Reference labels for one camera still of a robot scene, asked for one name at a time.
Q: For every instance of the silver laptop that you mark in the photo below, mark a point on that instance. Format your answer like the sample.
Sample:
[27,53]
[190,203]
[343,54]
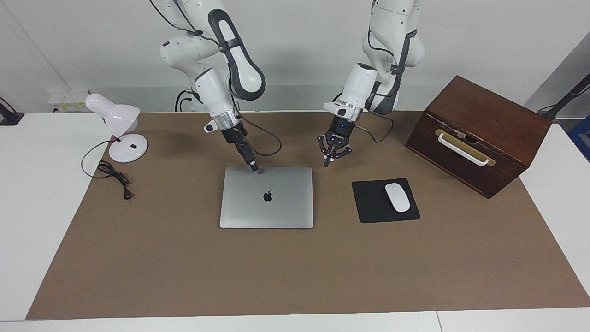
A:
[258,212]

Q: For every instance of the white computer mouse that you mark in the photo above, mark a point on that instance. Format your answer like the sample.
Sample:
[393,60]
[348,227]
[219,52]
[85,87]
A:
[397,197]

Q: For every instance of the black stand leg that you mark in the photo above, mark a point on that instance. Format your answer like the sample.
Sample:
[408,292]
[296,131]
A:
[569,94]

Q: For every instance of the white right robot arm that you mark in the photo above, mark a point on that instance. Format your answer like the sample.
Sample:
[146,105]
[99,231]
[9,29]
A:
[209,92]

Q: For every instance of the blue crate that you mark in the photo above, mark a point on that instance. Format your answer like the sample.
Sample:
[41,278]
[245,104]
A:
[581,138]

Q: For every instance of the dark wooden box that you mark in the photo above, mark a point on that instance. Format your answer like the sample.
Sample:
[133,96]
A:
[507,152]

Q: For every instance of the black clamp mount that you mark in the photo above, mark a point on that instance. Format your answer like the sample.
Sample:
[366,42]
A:
[9,117]

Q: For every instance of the black mouse pad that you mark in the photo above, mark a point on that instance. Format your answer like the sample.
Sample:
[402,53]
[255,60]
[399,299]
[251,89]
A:
[368,203]

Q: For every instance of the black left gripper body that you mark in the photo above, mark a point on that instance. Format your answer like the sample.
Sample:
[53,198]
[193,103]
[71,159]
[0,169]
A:
[342,130]

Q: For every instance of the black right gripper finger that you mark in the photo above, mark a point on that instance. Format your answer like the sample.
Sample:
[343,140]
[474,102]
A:
[244,157]
[250,154]

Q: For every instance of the white wall power strip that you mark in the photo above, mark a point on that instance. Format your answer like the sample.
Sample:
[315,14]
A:
[69,97]

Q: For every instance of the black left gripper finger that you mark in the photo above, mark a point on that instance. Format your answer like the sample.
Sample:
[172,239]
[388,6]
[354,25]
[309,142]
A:
[343,151]
[327,151]

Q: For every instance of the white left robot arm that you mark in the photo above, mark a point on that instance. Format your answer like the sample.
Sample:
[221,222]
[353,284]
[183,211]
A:
[359,83]

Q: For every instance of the brown table mat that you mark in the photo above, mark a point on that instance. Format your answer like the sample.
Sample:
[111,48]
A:
[184,267]

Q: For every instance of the white desk lamp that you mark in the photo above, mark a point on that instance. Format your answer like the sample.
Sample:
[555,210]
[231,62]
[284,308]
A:
[115,115]

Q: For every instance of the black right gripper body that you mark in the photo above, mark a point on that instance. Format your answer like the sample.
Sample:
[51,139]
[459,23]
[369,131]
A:
[234,136]

